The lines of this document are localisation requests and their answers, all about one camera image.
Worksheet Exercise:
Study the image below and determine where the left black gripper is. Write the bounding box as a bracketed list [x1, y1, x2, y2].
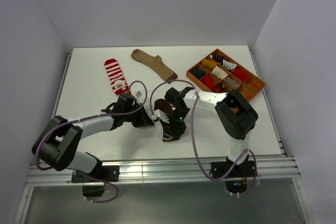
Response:
[123, 103, 154, 128]

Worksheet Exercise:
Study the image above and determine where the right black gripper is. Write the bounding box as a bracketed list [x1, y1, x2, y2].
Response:
[163, 108, 190, 141]

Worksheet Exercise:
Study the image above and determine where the brown striped cuff sock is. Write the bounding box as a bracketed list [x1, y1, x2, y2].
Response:
[154, 98, 175, 142]

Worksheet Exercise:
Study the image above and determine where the tan beige sock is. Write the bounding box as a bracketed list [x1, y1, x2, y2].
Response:
[131, 49, 177, 81]

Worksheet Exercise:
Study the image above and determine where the argyle patterned sock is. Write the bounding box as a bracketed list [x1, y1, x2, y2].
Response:
[212, 82, 228, 93]

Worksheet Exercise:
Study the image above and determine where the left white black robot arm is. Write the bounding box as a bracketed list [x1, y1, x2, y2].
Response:
[31, 93, 154, 182]

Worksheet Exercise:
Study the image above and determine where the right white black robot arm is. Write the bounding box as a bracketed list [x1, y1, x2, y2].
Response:
[154, 87, 258, 177]

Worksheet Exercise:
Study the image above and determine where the red white striped santa sock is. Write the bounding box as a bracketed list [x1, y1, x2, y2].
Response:
[104, 59, 131, 95]

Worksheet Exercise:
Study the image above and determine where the red rolled sock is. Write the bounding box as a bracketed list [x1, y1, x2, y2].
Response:
[202, 75, 215, 89]
[232, 67, 250, 82]

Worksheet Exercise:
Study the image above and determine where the dark teal rolled sock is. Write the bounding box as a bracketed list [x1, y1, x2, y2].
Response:
[191, 68, 207, 80]

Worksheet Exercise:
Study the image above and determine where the grey rolled sock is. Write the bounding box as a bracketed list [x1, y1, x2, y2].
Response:
[224, 77, 240, 89]

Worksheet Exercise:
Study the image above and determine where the orange compartment organizer tray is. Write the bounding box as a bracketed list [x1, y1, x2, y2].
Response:
[186, 49, 266, 101]

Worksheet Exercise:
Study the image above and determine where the cream rolled sock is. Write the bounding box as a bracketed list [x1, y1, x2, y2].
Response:
[211, 66, 228, 81]

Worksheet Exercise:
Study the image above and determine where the mustard yellow rolled sock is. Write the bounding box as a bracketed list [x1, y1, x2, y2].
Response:
[201, 58, 217, 71]

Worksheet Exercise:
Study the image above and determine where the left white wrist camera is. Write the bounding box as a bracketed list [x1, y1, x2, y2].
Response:
[133, 91, 142, 99]

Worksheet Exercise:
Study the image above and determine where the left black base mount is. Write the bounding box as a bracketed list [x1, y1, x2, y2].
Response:
[71, 165, 120, 203]

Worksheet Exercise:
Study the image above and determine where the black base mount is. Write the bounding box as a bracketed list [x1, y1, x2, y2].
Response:
[209, 157, 258, 198]
[71, 165, 120, 203]

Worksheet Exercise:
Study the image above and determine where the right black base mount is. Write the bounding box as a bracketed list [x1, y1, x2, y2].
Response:
[209, 157, 258, 198]

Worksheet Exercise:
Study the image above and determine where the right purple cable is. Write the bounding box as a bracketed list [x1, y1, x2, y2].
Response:
[149, 79, 258, 197]

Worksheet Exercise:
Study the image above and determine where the aluminium frame rail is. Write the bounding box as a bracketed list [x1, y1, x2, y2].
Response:
[13, 47, 316, 224]

